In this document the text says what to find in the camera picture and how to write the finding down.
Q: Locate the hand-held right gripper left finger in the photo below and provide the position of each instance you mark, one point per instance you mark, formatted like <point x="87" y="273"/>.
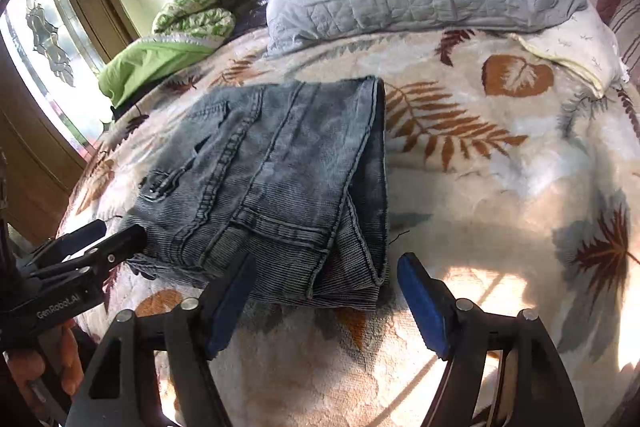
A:
<point x="230" y="302"/>

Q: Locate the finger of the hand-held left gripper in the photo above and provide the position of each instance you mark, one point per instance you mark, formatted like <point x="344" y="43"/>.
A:
<point x="82" y="234"/>
<point x="120" y="244"/>

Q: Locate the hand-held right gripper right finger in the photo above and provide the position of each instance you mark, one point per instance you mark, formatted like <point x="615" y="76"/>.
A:
<point x="425" y="307"/>

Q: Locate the grey denim pants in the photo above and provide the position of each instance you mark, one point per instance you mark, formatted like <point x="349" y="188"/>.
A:
<point x="280" y="167"/>

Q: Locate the person's left hand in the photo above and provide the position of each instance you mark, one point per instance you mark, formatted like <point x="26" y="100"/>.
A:
<point x="72" y="362"/>

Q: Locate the leaf print fleece blanket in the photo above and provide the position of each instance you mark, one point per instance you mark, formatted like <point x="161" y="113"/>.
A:
<point x="500" y="207"/>

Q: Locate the plain green cloth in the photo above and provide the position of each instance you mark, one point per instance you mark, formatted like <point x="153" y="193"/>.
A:
<point x="145" y="62"/>

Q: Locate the decorative glass window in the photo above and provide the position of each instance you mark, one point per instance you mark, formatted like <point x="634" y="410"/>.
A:
<point x="45" y="32"/>

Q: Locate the white patterned pillow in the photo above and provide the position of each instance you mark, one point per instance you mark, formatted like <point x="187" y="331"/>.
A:
<point x="585" y="47"/>

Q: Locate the striped cloth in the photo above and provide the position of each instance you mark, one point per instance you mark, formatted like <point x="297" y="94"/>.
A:
<point x="625" y="22"/>

